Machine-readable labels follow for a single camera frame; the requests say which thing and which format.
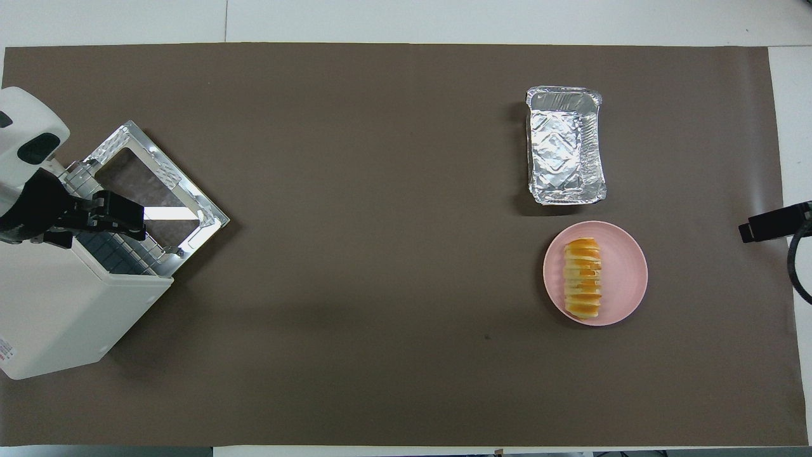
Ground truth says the aluminium foil tray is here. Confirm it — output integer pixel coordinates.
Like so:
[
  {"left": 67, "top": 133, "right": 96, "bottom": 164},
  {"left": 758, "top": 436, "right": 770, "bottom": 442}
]
[{"left": 525, "top": 86, "right": 607, "bottom": 206}]

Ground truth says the cream white toaster oven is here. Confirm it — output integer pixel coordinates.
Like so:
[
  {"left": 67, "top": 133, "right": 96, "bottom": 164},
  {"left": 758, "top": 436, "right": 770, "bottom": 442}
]
[{"left": 0, "top": 159, "right": 175, "bottom": 380}]

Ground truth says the golden sliced bread loaf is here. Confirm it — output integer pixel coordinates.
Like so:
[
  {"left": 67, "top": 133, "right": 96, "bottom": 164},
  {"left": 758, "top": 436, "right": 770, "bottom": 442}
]
[{"left": 563, "top": 237, "right": 603, "bottom": 319}]

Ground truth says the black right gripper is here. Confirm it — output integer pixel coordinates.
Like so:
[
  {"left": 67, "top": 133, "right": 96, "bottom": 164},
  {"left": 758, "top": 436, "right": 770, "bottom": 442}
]
[{"left": 739, "top": 202, "right": 812, "bottom": 244}]

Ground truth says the pink round plate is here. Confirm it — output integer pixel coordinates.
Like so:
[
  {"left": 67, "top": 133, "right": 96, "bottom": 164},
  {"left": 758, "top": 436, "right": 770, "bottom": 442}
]
[{"left": 542, "top": 220, "right": 649, "bottom": 328}]

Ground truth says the brown paper table mat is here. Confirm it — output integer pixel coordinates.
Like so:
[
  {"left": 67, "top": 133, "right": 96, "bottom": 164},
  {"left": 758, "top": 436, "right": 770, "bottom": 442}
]
[{"left": 0, "top": 42, "right": 809, "bottom": 448}]

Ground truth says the glass oven door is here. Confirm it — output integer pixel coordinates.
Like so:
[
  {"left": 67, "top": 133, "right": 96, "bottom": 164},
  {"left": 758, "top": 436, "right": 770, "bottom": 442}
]
[{"left": 81, "top": 120, "right": 230, "bottom": 278}]

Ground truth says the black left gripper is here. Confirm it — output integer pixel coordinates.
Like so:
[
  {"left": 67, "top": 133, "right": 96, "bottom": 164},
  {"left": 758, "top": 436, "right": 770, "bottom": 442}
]
[{"left": 43, "top": 190, "right": 148, "bottom": 249}]

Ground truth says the metal wire oven rack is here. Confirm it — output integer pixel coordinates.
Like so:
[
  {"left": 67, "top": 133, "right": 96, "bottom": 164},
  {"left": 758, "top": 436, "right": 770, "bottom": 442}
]
[{"left": 62, "top": 160, "right": 167, "bottom": 277}]

